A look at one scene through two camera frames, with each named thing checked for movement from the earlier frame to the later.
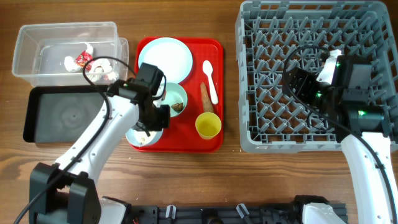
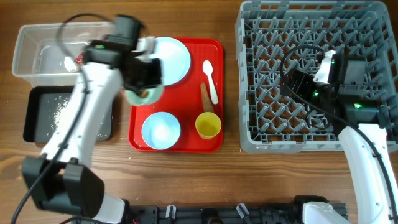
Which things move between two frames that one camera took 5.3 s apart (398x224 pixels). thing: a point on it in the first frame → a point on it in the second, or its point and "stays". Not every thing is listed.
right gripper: x=306 y=79 stays
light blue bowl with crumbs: x=139 y=138 → x=161 y=130
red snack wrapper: x=82 y=58 stays
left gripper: x=162 y=122 → x=155 y=79
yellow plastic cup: x=208 y=124 stays
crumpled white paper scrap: x=70 y=63 stays
